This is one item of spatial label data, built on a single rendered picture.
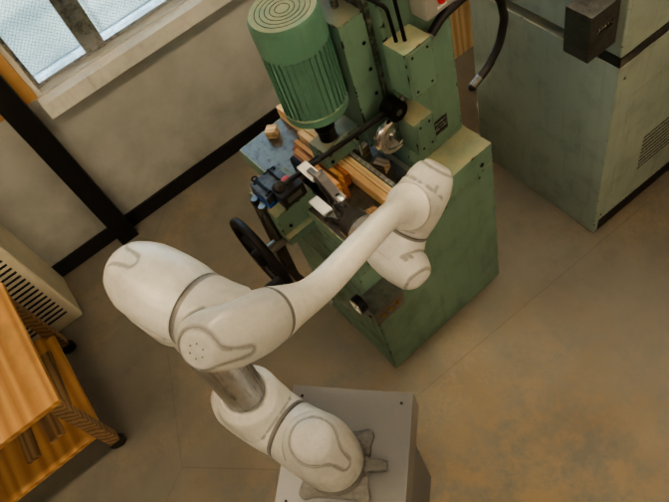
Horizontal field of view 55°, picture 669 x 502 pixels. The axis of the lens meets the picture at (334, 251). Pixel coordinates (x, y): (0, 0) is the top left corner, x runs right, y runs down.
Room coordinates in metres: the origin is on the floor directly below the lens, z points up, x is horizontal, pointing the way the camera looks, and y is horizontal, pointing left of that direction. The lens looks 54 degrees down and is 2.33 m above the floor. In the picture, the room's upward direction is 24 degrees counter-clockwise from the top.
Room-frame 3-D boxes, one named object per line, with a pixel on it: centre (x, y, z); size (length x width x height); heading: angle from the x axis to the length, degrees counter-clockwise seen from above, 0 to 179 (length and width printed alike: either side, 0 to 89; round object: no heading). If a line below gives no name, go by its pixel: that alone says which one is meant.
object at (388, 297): (1.00, -0.07, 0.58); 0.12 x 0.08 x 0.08; 110
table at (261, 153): (1.28, -0.01, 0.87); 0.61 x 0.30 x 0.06; 20
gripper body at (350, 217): (0.96, -0.06, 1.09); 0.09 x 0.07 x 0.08; 19
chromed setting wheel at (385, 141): (1.22, -0.28, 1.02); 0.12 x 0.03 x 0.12; 110
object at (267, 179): (1.25, 0.07, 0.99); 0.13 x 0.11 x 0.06; 20
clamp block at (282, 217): (1.25, 0.07, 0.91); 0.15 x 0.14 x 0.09; 20
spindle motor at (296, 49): (1.29, -0.12, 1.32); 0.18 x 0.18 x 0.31
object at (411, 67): (1.22, -0.37, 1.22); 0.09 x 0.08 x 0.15; 110
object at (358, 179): (1.21, -0.15, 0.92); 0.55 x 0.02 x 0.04; 20
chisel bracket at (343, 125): (1.30, -0.14, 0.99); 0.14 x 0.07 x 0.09; 110
